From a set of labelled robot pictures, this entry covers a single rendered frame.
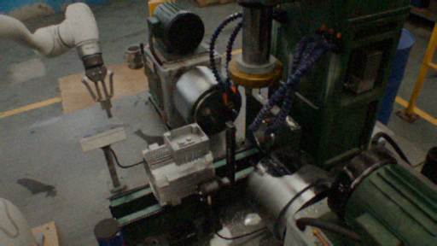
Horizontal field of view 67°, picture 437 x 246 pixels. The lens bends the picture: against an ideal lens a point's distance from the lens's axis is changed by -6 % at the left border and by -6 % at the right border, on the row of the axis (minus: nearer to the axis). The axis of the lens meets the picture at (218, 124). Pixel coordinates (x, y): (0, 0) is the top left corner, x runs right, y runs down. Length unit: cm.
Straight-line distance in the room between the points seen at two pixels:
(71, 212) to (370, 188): 111
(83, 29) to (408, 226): 117
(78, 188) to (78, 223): 19
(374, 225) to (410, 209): 7
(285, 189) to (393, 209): 34
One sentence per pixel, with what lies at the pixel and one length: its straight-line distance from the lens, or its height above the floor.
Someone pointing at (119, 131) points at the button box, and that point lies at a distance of 132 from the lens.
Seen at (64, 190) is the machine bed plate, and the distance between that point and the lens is 157.
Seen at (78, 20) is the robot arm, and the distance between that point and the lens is 137.
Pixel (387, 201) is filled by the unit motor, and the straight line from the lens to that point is 74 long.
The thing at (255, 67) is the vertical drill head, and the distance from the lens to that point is 107.
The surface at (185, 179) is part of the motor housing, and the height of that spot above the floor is 104.
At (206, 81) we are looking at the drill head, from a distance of 138.
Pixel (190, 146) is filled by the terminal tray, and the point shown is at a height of 114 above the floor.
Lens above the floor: 185
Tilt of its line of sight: 37 degrees down
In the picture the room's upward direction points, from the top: 2 degrees counter-clockwise
